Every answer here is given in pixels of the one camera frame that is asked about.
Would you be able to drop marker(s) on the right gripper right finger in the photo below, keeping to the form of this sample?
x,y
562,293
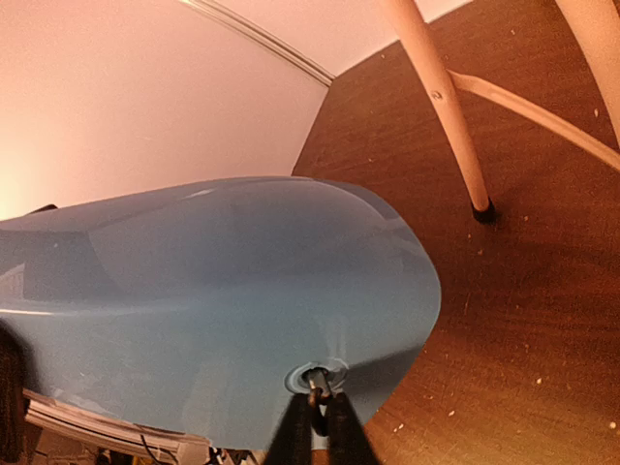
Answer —
x,y
347,441

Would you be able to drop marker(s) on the pink music stand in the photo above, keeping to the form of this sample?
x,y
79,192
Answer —
x,y
595,25

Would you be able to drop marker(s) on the blue metronome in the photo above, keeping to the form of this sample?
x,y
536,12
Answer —
x,y
199,308

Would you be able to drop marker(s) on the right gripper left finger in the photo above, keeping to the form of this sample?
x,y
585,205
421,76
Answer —
x,y
292,440

